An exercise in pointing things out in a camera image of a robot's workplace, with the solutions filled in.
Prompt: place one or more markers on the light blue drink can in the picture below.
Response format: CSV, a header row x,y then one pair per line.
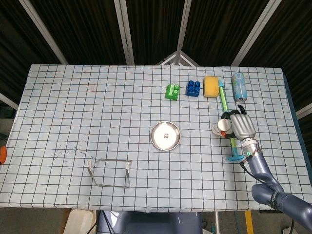
x,y
239,87

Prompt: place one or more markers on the white paper cup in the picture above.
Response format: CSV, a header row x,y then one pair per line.
x,y
223,125

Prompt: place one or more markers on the white partition frame post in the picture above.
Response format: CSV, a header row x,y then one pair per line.
x,y
182,36
44,33
8,100
304,111
124,31
253,34

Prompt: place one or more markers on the green toy brick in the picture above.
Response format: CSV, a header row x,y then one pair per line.
x,y
171,92

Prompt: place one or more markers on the checked light blue tablecloth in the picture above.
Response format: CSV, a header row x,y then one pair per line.
x,y
97,122

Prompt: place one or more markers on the white triangular frame foot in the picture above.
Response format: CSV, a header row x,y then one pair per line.
x,y
174,57

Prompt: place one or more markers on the cream plastic container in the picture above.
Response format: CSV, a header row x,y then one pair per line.
x,y
79,221

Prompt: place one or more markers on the yellow sponge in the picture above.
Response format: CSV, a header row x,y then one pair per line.
x,y
211,86

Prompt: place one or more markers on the left robot hand orange tip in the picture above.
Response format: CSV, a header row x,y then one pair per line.
x,y
3,154

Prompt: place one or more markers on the blue grey robot torso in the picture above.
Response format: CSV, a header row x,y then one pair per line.
x,y
151,223

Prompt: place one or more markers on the grey metal folding stand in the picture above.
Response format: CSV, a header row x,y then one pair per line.
x,y
126,175

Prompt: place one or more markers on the metal table leg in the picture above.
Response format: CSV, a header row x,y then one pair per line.
x,y
217,223

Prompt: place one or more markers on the round metal plate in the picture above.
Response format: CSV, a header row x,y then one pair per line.
x,y
158,141

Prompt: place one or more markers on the blue toy brick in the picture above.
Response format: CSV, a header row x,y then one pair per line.
x,y
192,89

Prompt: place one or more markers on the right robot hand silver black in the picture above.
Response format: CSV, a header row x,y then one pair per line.
x,y
242,125

